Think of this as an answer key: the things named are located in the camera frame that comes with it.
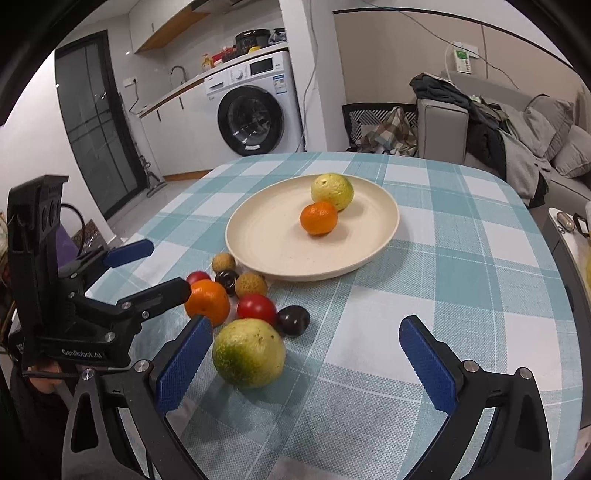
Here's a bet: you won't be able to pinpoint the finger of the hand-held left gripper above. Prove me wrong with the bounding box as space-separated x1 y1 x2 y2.
85 278 192 324
58 239 155 280

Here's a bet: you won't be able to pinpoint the grey cushion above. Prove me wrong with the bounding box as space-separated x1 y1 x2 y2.
524 95 575 160
551 124 591 178

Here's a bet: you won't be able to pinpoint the cream round plate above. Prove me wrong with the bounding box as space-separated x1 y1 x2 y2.
225 174 400 282

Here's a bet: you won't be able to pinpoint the large green fruit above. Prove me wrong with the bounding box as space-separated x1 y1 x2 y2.
212 318 286 388

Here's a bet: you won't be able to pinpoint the purple cloth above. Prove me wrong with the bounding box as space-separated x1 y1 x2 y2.
55 226 77 268

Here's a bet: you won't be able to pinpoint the black striped chair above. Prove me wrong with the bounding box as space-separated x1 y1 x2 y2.
342 102 419 153

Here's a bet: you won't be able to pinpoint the white washing machine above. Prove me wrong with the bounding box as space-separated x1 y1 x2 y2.
204 50 305 157

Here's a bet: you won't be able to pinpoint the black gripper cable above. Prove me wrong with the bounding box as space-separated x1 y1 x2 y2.
59 203 88 257

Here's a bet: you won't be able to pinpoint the floor mop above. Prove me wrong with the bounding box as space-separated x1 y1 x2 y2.
139 157 167 197

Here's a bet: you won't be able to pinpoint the white wall cabinet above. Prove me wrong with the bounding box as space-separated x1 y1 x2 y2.
128 0 211 54

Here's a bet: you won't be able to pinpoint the thin wall cable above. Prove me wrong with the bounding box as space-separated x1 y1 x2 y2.
360 0 509 79

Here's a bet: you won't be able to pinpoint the dark clothing pile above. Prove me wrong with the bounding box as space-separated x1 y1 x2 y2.
410 73 509 171

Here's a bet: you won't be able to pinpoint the black framed glass door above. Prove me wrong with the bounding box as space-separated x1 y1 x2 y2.
54 30 148 221

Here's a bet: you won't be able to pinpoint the patterned brown box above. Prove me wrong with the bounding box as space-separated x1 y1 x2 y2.
71 219 105 259

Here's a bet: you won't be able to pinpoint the teal checked tablecloth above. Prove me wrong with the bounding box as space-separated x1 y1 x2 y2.
85 151 585 480

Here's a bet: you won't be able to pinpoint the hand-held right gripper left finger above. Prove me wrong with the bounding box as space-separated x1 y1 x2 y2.
61 315 214 480

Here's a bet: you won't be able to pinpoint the person's left hand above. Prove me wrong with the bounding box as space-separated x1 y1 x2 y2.
25 362 63 395

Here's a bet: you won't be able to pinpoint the dark purple plum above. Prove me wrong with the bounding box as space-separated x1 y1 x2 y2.
276 305 310 337
215 270 241 296

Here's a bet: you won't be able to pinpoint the black rice cooker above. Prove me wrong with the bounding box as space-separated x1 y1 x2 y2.
235 28 271 51

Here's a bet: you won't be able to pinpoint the plaid cloth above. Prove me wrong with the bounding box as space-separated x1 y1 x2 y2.
358 106 419 155

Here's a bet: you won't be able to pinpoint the white power strip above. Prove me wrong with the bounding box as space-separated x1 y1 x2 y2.
450 42 481 73

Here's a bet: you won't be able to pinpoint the white base cabinets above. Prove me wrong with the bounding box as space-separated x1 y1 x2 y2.
139 83 222 181

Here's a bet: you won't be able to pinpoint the orange mandarin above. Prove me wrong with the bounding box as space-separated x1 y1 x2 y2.
185 279 230 325
300 200 339 236

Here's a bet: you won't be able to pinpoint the grey blanket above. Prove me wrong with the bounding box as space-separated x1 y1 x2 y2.
496 102 555 204

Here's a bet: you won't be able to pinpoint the black hanging cable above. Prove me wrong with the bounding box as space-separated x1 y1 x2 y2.
302 0 319 151

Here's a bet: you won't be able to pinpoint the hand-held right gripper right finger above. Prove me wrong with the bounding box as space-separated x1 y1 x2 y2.
399 315 552 480

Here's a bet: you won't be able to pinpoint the white side table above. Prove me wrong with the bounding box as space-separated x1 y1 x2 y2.
547 200 591 301

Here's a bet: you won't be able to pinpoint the yellow guava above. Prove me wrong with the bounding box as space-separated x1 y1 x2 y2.
310 173 355 213

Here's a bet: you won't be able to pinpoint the grey sofa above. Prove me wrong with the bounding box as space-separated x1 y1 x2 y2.
416 69 591 208

